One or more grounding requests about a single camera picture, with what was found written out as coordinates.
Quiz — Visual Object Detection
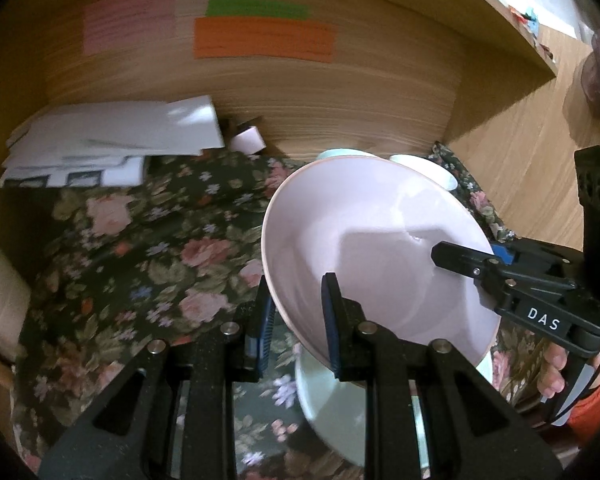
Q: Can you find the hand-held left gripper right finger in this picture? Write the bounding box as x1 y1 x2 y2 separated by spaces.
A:
320 273 564 480

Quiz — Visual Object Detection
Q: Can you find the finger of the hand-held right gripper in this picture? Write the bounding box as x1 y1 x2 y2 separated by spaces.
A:
491 240 587 290
430 241 520 307

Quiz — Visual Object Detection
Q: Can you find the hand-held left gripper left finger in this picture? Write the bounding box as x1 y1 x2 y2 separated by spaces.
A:
39 276 275 480

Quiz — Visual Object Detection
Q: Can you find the green plate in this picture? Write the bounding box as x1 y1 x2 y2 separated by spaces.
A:
294 342 495 468

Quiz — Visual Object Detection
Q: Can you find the pink plate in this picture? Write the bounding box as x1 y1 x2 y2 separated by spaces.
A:
261 156 502 370

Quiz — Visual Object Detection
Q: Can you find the person's right forearm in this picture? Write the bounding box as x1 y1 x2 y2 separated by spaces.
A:
565 345 600 442

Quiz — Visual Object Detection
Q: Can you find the person's right hand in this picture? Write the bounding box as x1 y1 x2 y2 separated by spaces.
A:
536 339 581 404

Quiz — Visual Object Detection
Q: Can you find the white bowl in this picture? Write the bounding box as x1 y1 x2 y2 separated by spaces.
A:
389 154 457 192

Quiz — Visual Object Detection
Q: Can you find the floral tablecloth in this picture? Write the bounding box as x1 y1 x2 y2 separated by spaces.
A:
10 142 546 480

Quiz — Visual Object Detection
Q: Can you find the green bowl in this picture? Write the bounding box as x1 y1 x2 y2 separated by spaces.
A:
314 148 383 162

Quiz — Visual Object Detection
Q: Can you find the wooden shelf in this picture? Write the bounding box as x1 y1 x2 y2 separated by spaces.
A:
427 0 561 82

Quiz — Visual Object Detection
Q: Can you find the stack of white papers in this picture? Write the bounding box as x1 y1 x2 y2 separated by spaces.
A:
1 95 227 189

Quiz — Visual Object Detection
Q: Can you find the cream white box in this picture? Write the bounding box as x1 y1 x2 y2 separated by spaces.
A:
0 231 32 363

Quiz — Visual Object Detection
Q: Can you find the orange sticky note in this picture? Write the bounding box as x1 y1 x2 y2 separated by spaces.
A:
192 16 337 64

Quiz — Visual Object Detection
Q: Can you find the green sticky note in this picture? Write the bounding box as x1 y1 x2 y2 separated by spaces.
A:
205 0 313 21

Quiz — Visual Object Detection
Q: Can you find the pink sticky note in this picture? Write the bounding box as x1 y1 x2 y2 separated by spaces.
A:
82 0 177 54

